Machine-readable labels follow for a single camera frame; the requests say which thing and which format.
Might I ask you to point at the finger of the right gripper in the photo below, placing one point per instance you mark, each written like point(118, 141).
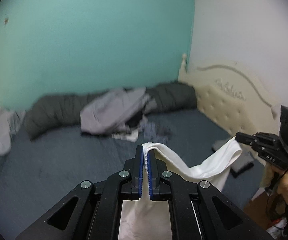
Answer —
point(244, 138)

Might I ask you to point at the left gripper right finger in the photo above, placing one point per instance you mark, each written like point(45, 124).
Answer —
point(198, 210)

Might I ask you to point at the grey shirt pile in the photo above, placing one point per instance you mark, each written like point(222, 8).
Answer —
point(109, 113)

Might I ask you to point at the folded grey garment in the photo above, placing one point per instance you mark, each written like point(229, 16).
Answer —
point(218, 144)

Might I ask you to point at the dark grey rolled duvet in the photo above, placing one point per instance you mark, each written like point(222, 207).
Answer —
point(56, 110)

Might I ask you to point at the person's right hand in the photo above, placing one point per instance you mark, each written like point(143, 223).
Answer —
point(286, 184)

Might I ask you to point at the black and white garment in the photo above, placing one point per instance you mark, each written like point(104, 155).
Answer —
point(132, 136)

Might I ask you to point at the cream tufted headboard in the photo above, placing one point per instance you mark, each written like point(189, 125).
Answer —
point(230, 96)

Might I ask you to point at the blue-grey crumpled garment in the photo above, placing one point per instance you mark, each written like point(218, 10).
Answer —
point(156, 132)

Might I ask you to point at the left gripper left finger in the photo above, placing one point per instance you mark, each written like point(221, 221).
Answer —
point(91, 210)

